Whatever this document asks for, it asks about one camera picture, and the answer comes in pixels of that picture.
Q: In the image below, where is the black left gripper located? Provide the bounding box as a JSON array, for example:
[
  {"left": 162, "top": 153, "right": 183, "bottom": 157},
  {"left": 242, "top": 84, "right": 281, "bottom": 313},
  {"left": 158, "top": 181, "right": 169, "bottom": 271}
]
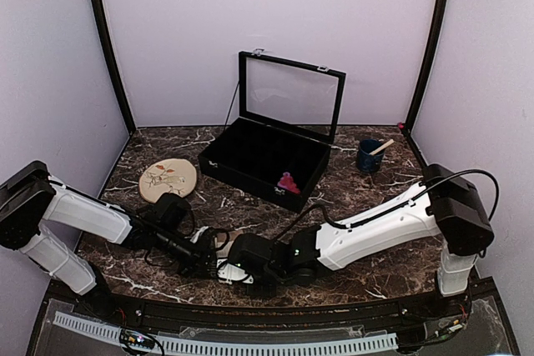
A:
[{"left": 154, "top": 225, "right": 214, "bottom": 278}]

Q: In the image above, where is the beige brown striped sock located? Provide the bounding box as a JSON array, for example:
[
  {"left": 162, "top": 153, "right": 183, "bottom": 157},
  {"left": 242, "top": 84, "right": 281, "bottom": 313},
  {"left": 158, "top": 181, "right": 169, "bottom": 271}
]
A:
[{"left": 215, "top": 229, "right": 244, "bottom": 248}]

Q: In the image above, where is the maroon purple striped sock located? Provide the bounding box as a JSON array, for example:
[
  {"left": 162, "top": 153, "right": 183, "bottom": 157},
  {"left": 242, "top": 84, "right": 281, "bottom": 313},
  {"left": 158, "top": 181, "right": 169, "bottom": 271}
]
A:
[{"left": 277, "top": 172, "right": 301, "bottom": 194}]

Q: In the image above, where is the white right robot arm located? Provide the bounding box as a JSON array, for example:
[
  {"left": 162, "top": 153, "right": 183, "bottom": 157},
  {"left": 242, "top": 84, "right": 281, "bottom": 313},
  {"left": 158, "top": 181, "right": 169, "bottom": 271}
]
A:
[{"left": 217, "top": 163, "right": 495, "bottom": 318}]

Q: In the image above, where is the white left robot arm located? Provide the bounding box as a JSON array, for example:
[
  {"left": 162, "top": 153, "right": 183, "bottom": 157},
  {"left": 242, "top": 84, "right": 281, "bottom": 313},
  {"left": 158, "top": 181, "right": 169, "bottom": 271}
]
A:
[{"left": 1, "top": 160, "right": 217, "bottom": 319}]

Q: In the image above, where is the beige cloth hat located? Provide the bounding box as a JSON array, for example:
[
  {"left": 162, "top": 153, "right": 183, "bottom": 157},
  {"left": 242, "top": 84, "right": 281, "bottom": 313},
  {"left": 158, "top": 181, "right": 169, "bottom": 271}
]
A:
[{"left": 139, "top": 158, "right": 197, "bottom": 203}]

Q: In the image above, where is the dark blue mug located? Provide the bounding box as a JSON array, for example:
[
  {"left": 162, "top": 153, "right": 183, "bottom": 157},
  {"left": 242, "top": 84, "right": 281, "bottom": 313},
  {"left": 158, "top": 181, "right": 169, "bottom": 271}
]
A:
[{"left": 356, "top": 138, "right": 385, "bottom": 173}]

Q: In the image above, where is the black display case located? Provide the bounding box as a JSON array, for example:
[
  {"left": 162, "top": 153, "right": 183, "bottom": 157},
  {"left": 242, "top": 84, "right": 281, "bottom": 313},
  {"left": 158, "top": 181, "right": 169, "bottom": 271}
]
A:
[{"left": 199, "top": 51, "right": 346, "bottom": 213}]

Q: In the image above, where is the wooden stick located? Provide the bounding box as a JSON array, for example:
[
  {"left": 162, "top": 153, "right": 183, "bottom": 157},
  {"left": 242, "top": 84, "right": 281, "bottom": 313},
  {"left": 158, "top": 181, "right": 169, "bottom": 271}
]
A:
[{"left": 369, "top": 139, "right": 395, "bottom": 156}]

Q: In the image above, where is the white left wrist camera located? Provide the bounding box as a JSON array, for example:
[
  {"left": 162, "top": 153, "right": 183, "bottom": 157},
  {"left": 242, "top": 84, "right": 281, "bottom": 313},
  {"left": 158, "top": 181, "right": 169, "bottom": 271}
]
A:
[{"left": 190, "top": 226, "right": 218, "bottom": 248}]

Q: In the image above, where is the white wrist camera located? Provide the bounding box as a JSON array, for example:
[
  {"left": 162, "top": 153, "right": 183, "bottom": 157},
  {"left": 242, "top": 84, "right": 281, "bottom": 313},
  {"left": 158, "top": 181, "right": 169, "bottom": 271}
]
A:
[
  {"left": 216, "top": 258, "right": 254, "bottom": 284},
  {"left": 190, "top": 226, "right": 218, "bottom": 248}
]

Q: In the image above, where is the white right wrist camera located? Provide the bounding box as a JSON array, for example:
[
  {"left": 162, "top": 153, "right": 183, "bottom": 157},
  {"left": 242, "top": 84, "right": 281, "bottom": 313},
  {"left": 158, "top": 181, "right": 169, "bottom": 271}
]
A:
[{"left": 216, "top": 258, "right": 254, "bottom": 284}]

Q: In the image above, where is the white slotted cable duct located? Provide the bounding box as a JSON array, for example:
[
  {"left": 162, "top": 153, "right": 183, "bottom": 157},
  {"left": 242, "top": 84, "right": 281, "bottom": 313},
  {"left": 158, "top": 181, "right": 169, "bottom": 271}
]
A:
[{"left": 53, "top": 312, "right": 399, "bottom": 355}]

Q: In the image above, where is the black front frame rail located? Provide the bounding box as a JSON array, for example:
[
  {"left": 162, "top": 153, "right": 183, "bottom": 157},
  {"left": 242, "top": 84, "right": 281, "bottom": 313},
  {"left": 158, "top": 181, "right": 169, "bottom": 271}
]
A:
[{"left": 45, "top": 278, "right": 497, "bottom": 334}]

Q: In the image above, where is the black left corner post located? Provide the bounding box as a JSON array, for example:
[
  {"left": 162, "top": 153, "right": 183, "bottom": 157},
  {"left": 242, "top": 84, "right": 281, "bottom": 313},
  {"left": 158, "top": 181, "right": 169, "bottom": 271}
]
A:
[{"left": 90, "top": 0, "right": 137, "bottom": 135}]

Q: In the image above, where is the black corner post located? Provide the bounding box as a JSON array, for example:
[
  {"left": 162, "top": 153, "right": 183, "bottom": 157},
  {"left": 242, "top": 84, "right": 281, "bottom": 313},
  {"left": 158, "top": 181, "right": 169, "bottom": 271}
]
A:
[
  {"left": 404, "top": 0, "right": 447, "bottom": 133},
  {"left": 90, "top": 0, "right": 137, "bottom": 135}
]

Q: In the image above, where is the black right corner post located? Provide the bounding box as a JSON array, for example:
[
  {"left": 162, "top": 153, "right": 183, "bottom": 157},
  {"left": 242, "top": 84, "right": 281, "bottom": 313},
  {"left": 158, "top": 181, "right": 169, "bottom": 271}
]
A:
[{"left": 404, "top": 0, "right": 447, "bottom": 133}]

